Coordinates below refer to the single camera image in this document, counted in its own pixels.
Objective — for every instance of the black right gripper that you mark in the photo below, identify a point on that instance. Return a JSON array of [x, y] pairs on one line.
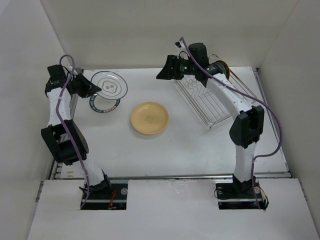
[[168, 73]]

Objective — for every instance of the dark rim lettered plate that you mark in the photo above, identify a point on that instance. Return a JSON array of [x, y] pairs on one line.
[[102, 105]]

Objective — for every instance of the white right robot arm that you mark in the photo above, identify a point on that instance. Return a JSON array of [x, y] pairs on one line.
[[248, 120]]

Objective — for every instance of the yellow patterned plate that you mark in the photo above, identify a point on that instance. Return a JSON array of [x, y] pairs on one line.
[[224, 68]]

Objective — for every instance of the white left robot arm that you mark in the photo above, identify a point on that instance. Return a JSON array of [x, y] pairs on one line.
[[63, 138]]

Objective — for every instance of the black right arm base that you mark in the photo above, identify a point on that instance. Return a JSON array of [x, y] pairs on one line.
[[230, 196]]

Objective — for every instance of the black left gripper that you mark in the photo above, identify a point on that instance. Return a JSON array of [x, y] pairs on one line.
[[89, 88]]

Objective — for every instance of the white green rim plate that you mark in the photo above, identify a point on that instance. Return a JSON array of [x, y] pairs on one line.
[[112, 85]]

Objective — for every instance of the beige yellow plate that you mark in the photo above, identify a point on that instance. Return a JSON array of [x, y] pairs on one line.
[[149, 118]]

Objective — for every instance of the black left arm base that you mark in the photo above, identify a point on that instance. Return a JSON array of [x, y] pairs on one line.
[[111, 199]]

